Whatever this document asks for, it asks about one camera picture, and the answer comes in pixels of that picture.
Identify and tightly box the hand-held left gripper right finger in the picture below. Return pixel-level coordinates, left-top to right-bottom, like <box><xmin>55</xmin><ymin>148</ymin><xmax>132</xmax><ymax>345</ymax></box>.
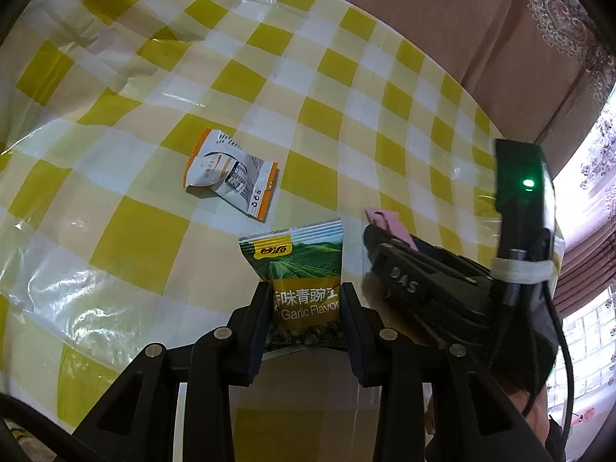
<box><xmin>339</xmin><ymin>281</ymin><xmax>554</xmax><ymax>462</ymax></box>

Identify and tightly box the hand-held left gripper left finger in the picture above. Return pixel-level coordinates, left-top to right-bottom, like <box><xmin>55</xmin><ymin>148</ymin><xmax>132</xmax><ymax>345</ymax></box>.
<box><xmin>72</xmin><ymin>281</ymin><xmax>275</xmax><ymax>462</ymax></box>

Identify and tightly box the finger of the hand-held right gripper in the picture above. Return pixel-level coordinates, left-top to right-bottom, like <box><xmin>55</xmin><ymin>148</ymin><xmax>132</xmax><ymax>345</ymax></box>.
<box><xmin>363</xmin><ymin>224</ymin><xmax>492</xmax><ymax>343</ymax></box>
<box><xmin>414</xmin><ymin>238</ymin><xmax>495</xmax><ymax>281</ymax></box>

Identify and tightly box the pink snack packet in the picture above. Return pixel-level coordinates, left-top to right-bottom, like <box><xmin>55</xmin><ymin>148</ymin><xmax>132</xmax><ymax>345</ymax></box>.
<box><xmin>364</xmin><ymin>207</ymin><xmax>419</xmax><ymax>251</ymax></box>

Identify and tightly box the green pea snack packet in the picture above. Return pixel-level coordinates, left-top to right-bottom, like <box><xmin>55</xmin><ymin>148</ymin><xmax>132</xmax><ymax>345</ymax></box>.
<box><xmin>239</xmin><ymin>218</ymin><xmax>345</xmax><ymax>347</ymax></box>

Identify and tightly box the white orange-edged snack packet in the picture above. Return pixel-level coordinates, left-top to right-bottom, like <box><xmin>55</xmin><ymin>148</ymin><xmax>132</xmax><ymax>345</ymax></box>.
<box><xmin>182</xmin><ymin>128</ymin><xmax>280</xmax><ymax>223</ymax></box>

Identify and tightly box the person's right hand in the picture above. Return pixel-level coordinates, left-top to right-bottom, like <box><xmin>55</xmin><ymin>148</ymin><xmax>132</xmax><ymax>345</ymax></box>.
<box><xmin>498</xmin><ymin>382</ymin><xmax>550</xmax><ymax>448</ymax></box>

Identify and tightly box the bright window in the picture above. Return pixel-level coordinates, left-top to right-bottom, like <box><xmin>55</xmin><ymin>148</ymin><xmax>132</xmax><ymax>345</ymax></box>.
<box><xmin>549</xmin><ymin>106</ymin><xmax>616</xmax><ymax>424</ymax></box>

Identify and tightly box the yellow checked plastic tablecloth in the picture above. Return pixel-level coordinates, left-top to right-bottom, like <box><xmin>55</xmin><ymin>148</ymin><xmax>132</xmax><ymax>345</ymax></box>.
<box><xmin>0</xmin><ymin>0</ymin><xmax>566</xmax><ymax>462</ymax></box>

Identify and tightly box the ornate lace curtain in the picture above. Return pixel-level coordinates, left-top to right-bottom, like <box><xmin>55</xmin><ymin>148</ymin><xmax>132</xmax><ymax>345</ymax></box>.
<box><xmin>520</xmin><ymin>0</ymin><xmax>616</xmax><ymax>299</ymax></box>

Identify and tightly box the pink curtain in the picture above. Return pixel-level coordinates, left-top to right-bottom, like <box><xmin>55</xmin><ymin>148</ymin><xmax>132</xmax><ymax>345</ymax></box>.
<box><xmin>236</xmin><ymin>0</ymin><xmax>602</xmax><ymax>174</ymax></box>

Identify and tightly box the black cable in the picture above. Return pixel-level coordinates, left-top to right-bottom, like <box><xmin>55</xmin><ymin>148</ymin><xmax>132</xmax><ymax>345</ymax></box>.
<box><xmin>546</xmin><ymin>276</ymin><xmax>576</xmax><ymax>448</ymax></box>

